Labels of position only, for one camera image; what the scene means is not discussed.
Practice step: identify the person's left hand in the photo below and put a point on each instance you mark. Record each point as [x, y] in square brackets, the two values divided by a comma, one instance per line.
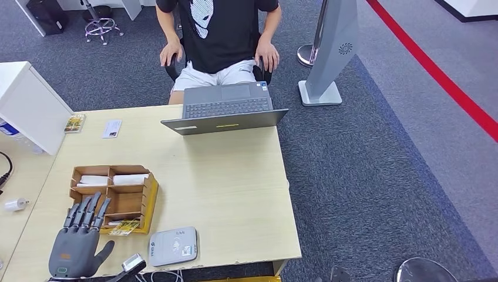
[267, 54]

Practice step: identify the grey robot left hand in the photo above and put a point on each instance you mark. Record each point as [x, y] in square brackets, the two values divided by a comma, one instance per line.
[74, 253]

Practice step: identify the person's right hand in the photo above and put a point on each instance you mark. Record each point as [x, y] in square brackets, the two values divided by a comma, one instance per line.
[171, 49]

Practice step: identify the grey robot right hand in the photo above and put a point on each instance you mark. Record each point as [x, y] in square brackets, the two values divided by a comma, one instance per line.
[339, 275]

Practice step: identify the yellow printed room key card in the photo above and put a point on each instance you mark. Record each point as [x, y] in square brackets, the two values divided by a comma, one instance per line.
[124, 228]

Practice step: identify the white ID card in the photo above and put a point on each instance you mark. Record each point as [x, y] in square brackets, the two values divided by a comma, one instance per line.
[112, 128]

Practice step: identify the person's right forearm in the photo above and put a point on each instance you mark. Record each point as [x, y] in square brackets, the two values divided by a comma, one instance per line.
[168, 31]

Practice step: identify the person's left forearm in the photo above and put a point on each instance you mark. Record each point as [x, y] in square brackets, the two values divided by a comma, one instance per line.
[270, 27]

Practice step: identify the person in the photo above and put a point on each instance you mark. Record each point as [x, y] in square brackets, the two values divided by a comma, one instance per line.
[221, 39]

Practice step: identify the wooden card organiser box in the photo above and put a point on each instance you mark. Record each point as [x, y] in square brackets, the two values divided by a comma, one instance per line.
[128, 200]

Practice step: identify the white card stack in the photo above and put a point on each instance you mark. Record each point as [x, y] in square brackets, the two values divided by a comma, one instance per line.
[95, 180]
[130, 179]

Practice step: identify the grey white card reader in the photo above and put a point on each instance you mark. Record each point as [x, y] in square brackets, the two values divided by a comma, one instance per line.
[171, 248]

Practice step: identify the hotel card with yellow picture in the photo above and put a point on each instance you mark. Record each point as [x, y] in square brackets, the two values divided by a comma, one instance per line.
[75, 123]

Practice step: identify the white office desk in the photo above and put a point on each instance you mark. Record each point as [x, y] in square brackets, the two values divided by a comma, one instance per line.
[132, 7]

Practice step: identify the dark grey laptop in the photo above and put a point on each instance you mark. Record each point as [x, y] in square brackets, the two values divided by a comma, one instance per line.
[225, 106]

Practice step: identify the silver kiosk stand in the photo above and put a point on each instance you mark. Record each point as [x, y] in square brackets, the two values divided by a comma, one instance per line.
[334, 39]

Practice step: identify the white power adapter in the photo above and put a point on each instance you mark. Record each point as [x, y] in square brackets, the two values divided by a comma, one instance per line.
[14, 204]

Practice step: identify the chrome round dome base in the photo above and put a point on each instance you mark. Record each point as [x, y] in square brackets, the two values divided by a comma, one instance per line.
[424, 271]

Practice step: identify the yellow box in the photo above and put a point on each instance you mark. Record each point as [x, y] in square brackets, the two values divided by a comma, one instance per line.
[249, 280]

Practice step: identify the chrome stool base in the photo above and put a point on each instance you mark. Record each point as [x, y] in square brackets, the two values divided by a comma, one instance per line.
[90, 9]

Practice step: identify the black bag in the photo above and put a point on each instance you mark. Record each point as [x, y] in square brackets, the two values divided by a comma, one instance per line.
[46, 15]

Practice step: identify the clear bottle with blue label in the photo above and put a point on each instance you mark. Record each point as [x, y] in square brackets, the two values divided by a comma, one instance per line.
[11, 131]

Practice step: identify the white cabinet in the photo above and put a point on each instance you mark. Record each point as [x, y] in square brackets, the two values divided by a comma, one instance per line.
[31, 105]

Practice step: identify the white platform with black edge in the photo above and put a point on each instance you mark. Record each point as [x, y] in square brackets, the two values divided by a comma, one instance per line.
[474, 7]

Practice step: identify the chrome stanchion post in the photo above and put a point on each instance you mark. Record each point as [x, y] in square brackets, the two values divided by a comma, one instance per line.
[307, 54]

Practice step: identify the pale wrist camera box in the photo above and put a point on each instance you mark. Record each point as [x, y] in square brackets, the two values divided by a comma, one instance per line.
[132, 264]

